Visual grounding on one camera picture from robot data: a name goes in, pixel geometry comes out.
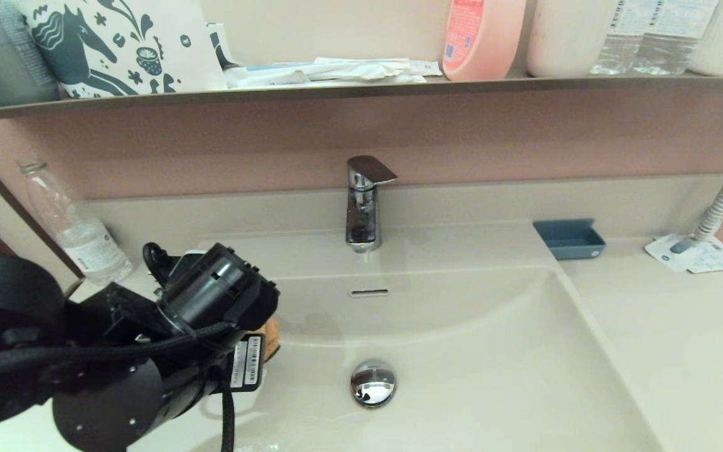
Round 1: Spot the orange and grey cleaning cloth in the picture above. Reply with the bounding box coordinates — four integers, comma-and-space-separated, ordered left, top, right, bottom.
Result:
261, 317, 282, 362

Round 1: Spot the chrome faucet lever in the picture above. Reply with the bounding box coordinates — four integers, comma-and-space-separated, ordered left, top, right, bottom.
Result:
346, 156, 398, 188

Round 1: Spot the chrome faucet body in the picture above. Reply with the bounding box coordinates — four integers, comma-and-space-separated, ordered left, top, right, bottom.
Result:
345, 173, 382, 253

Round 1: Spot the white sink basin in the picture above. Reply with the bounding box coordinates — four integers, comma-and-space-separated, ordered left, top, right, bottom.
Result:
126, 223, 663, 452

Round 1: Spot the capless clear plastic bottle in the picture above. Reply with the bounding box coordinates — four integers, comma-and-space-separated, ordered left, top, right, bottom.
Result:
18, 158, 134, 284

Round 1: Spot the chrome drain stopper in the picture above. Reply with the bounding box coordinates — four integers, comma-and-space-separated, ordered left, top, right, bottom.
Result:
350, 359, 397, 407

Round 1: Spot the white blue flat packet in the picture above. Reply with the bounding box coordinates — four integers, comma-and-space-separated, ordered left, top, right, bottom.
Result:
226, 63, 313, 90

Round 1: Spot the small white dark printed box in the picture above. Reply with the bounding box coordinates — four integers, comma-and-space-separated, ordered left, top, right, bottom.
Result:
206, 23, 244, 70

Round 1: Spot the white crumpled wrapper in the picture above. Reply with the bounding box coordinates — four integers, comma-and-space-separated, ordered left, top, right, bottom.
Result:
308, 58, 428, 85

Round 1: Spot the white bag with horse print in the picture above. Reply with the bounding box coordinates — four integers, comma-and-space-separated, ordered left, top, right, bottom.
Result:
16, 0, 229, 100

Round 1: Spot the blue soap dish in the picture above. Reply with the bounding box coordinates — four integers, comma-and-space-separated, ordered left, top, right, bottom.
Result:
532, 218, 606, 261

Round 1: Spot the pink detergent bottle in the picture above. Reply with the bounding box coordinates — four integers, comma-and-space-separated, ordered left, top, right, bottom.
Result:
441, 0, 527, 82

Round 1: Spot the white smooth jar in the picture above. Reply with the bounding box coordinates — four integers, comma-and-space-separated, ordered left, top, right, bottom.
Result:
526, 0, 619, 78

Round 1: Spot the clear labelled water bottle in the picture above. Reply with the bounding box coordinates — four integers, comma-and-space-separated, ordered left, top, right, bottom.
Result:
631, 0, 720, 76
589, 0, 650, 76

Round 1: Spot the left arm smooth black cable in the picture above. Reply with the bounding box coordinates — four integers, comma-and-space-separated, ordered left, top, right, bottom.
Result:
218, 367, 238, 452

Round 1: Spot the brown wall shelf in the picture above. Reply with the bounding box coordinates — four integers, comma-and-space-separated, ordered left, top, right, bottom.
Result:
0, 71, 723, 124

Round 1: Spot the white corrugated hose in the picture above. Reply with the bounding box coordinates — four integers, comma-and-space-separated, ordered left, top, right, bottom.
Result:
670, 129, 723, 254

